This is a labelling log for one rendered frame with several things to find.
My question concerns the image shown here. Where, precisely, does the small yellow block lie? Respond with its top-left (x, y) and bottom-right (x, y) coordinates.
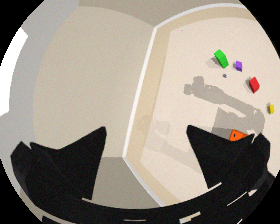
top-left (268, 105), bottom-right (274, 115)

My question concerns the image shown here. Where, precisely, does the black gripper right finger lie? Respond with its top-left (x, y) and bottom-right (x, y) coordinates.
top-left (185, 124), bottom-right (254, 189)

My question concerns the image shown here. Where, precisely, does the purple block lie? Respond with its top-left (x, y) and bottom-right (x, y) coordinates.
top-left (236, 60), bottom-right (242, 72)

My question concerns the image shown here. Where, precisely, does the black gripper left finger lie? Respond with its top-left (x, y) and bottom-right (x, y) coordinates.
top-left (30, 127), bottom-right (107, 200)

